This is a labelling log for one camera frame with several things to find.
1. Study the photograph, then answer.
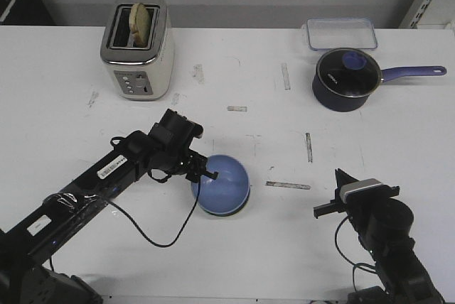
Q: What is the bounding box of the glass pot lid blue knob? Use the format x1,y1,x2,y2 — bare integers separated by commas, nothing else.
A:
316,48,382,98

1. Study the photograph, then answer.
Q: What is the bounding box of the dark blue saucepan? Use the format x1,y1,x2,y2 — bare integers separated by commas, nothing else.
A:
312,65,447,112

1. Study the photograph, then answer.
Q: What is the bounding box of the clear plastic food container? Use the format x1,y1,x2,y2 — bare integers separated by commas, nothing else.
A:
301,17,378,51

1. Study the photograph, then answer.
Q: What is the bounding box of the black box in corner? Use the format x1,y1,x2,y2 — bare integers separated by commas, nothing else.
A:
1,0,55,26

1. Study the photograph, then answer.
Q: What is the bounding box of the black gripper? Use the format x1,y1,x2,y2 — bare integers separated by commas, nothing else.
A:
313,168,401,219
156,148,218,183

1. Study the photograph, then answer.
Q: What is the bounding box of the blue bowl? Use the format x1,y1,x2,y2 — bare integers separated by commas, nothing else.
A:
191,154,250,217

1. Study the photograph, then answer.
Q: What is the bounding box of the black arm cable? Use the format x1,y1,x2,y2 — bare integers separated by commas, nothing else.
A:
102,172,203,248
334,217,378,294

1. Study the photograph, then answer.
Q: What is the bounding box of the slice of toast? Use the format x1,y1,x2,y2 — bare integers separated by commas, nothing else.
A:
129,3,151,48

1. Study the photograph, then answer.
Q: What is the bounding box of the silver two-slot toaster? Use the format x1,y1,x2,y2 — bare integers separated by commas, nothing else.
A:
100,0,175,101

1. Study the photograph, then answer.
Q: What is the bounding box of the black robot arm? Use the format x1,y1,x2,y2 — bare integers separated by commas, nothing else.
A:
314,168,444,303
1,109,218,303

